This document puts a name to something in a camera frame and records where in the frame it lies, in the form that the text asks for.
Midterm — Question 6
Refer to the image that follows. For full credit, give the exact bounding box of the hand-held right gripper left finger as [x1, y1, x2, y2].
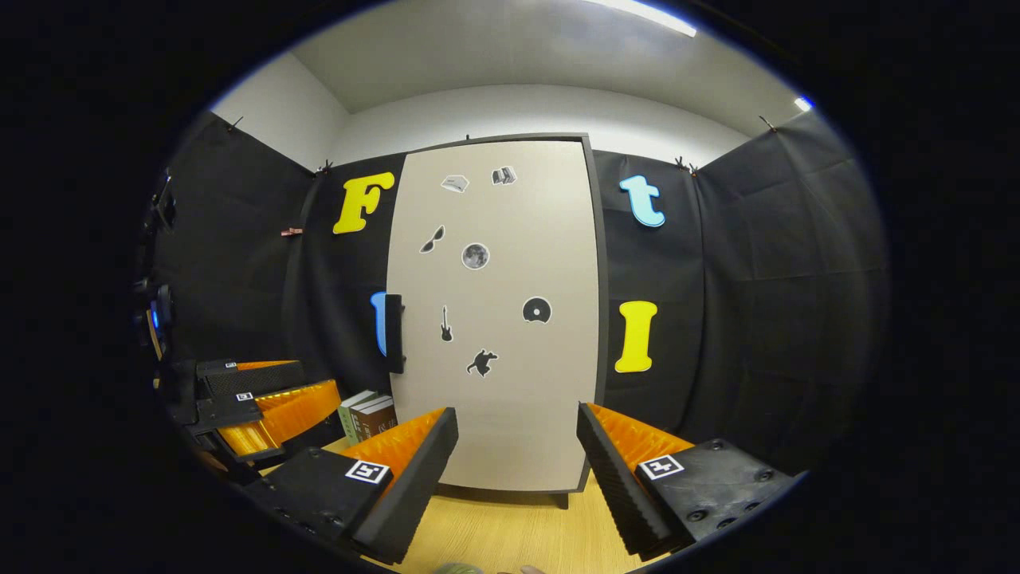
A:
[243, 407, 461, 565]

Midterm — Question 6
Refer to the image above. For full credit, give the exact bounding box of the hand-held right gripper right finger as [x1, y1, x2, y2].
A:
[576, 403, 800, 561]

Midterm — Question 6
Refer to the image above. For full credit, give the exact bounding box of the beige cabinet door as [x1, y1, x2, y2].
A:
[386, 140, 600, 491]

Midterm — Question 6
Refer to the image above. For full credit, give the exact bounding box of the black door handle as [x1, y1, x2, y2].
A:
[385, 293, 407, 375]

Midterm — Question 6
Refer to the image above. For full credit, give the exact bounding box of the brown book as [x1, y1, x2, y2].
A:
[351, 395, 394, 442]
[356, 399, 398, 440]

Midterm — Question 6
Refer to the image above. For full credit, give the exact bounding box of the black backdrop cloth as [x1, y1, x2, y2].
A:
[147, 110, 892, 479]

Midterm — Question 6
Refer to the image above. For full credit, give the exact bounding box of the large ceiling light panel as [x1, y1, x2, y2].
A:
[584, 0, 699, 38]

